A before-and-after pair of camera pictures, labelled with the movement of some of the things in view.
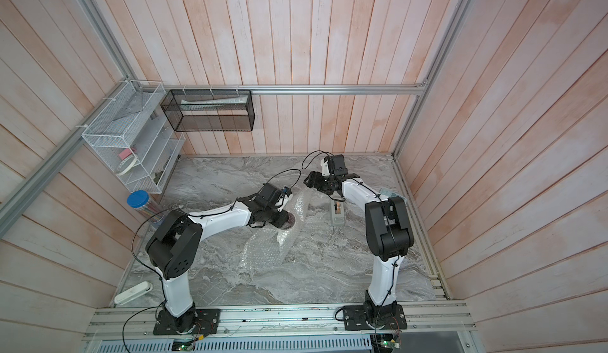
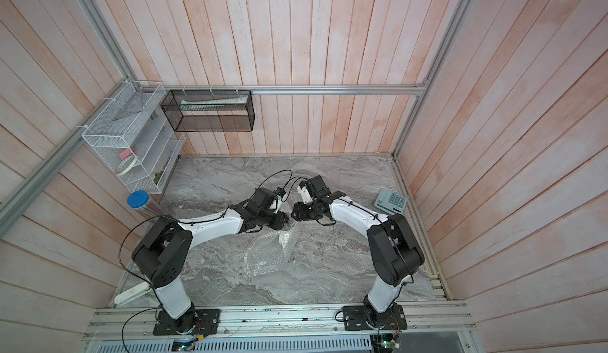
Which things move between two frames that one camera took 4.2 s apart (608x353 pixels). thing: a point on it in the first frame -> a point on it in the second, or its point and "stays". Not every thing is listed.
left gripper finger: [281, 218] stays
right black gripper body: [328, 181] -> [311, 211]
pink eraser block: [125, 153] stays
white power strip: [133, 293] stays
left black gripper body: [270, 217] stays
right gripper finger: [314, 180] -> [298, 211]
